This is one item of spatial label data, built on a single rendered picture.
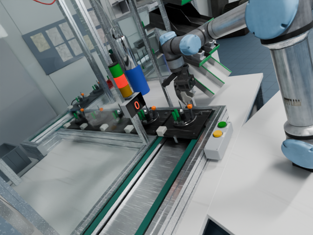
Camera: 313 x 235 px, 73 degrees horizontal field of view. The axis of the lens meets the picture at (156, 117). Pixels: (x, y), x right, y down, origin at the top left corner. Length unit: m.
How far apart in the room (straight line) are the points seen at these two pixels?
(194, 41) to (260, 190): 0.61
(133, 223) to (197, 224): 0.24
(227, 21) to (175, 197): 0.66
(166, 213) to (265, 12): 0.66
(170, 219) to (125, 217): 0.20
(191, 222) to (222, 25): 0.74
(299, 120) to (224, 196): 0.40
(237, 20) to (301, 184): 0.62
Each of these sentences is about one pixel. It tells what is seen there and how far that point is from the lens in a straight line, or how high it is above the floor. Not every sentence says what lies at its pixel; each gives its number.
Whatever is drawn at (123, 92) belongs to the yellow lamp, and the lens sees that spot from 0.97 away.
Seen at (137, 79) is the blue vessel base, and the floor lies 1.03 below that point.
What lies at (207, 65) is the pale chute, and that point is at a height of 1.09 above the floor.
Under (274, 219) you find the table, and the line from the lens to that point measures 0.86.
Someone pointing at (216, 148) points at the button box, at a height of 0.96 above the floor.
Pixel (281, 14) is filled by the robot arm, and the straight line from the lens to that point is 0.58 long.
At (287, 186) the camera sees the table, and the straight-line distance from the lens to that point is 0.93.
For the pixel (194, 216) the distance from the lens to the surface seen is 0.89.
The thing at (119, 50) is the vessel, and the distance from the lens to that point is 1.95.
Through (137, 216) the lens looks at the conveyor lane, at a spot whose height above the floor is 0.92.
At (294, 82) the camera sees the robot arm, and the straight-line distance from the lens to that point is 0.66.
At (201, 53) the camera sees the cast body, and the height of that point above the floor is 1.25.
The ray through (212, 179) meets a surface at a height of 0.86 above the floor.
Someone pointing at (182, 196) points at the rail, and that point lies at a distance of 0.86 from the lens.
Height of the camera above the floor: 1.59
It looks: 28 degrees down
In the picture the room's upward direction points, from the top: 24 degrees counter-clockwise
